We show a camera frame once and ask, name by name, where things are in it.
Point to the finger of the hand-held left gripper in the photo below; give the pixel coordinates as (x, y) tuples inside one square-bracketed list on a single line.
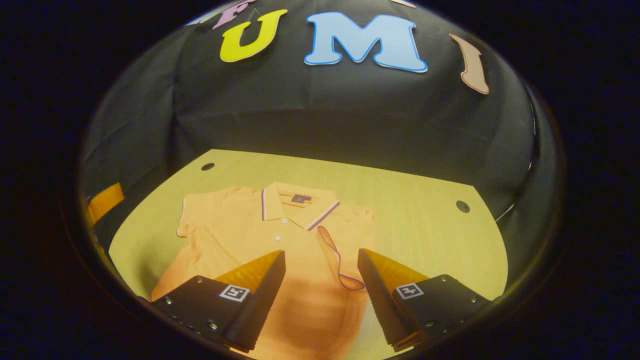
[(105, 202)]

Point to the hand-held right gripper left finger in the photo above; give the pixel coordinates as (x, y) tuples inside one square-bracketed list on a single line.
[(260, 300)]

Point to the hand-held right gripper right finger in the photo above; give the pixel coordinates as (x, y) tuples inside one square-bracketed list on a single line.
[(380, 300)]

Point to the orange T-shirt with striped collar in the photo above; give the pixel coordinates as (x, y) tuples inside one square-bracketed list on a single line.
[(310, 310)]

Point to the black backdrop cloth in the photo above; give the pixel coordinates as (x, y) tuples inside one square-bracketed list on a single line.
[(325, 115)]

